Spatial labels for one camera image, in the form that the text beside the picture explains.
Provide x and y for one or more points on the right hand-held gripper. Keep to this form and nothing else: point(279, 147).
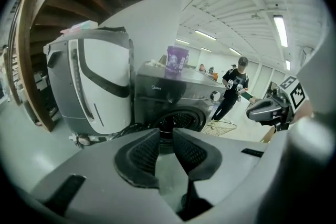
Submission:
point(294, 91)

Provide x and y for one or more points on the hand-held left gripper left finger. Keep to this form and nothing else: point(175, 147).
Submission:
point(99, 173)

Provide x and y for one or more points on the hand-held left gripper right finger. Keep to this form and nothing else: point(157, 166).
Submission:
point(231, 160)

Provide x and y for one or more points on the round washing machine door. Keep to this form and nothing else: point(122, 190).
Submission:
point(181, 119)

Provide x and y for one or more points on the dark grey washing machine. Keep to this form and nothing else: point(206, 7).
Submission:
point(162, 91)

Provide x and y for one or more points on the person's right forearm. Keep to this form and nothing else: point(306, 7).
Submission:
point(304, 112)

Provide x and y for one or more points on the cardboard box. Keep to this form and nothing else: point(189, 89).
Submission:
point(267, 136)

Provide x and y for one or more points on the long ceiling light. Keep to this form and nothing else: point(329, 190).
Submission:
point(235, 51)
point(182, 41)
point(288, 65)
point(280, 30)
point(205, 34)

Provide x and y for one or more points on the white and grey appliance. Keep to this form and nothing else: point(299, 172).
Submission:
point(105, 76)

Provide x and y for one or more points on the purple plastic tub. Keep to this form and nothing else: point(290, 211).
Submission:
point(176, 60)

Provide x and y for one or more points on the white crumpled items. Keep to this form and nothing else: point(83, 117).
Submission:
point(156, 63)

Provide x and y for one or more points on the storage shelf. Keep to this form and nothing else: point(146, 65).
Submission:
point(11, 73)

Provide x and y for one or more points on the pink and green packets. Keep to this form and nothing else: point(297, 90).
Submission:
point(81, 26)

